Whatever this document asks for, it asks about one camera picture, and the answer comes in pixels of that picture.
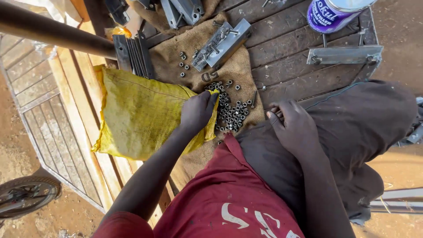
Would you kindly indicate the brown burlap cloth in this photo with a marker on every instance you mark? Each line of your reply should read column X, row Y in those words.
column 211, row 72

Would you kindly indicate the pile of steel hex nuts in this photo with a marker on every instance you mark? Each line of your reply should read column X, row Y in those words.
column 231, row 110

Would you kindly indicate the purple filler can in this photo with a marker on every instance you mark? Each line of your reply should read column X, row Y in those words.
column 333, row 15

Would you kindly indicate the scattered group of small nuts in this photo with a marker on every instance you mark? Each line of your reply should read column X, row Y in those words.
column 184, row 62

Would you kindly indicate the person's dark brown trousers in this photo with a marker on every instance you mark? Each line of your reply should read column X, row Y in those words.
column 347, row 132

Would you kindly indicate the steel channel bracket with bolts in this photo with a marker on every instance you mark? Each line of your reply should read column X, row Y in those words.
column 220, row 44

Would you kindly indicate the stack of dark steel plates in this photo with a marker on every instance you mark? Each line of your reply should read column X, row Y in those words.
column 134, row 55

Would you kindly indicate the yellow woven sack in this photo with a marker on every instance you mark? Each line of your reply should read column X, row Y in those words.
column 142, row 112

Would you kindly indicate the metal framed gate panel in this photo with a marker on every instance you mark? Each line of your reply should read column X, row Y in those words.
column 49, row 115

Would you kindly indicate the flat steel bracket with bolts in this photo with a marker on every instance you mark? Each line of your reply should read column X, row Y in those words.
column 343, row 55

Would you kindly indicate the orange plastic wrapper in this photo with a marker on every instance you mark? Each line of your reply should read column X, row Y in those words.
column 119, row 31

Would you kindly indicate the black metal bracket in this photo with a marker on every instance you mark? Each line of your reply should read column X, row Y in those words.
column 117, row 11

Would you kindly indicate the dark round metal pipe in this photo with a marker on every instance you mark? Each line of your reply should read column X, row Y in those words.
column 56, row 33

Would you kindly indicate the grey metal bars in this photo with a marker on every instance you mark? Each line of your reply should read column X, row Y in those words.
column 398, row 200

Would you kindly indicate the person's red shirt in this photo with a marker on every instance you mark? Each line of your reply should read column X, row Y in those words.
column 214, row 201

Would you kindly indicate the person's left hand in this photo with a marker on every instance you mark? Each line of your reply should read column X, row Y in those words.
column 196, row 112

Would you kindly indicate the heap of grey steel brackets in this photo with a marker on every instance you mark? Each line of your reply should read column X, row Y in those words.
column 182, row 11

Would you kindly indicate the long steel bolt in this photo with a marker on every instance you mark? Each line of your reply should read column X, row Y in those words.
column 253, row 99

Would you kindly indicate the person's right hand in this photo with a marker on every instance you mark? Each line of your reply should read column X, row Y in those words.
column 297, row 130

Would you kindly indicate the bicycle wheel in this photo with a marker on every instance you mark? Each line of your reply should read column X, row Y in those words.
column 28, row 195

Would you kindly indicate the person's left fingers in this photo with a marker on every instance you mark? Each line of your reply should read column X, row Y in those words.
column 209, row 97

